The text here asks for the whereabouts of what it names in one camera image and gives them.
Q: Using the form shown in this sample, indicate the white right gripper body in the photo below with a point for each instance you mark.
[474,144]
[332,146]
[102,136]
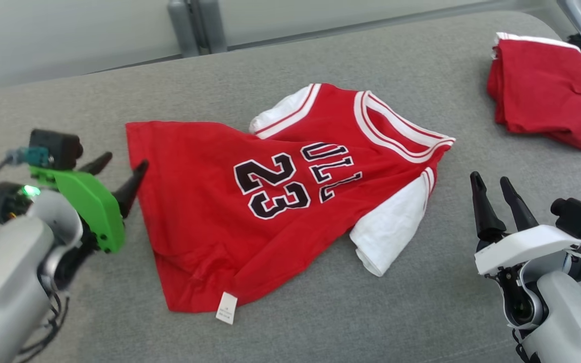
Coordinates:
[527,244]

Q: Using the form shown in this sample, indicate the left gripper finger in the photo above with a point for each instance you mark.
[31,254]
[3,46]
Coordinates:
[97,164]
[130,189]

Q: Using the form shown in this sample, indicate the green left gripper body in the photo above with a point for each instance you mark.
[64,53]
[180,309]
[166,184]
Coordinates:
[94,206]

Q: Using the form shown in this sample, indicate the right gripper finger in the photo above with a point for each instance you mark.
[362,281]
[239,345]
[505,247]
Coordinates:
[486,217]
[520,212]

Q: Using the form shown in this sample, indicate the red jersey number 23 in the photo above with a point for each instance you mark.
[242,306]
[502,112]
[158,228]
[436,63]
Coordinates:
[205,227]

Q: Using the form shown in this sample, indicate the red shorts white waistband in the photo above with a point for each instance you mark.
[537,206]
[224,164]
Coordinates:
[542,85]

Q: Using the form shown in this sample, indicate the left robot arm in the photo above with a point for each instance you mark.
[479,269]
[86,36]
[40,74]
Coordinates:
[3,282]

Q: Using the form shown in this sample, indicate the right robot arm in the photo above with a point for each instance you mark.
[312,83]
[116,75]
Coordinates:
[568,312]

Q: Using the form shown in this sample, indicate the grey leg with caster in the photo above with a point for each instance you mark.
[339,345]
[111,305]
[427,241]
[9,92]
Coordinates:
[580,22]

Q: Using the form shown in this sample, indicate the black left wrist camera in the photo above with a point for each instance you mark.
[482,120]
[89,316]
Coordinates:
[56,148]

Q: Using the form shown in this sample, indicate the grey double partition post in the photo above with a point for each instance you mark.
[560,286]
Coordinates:
[197,25]

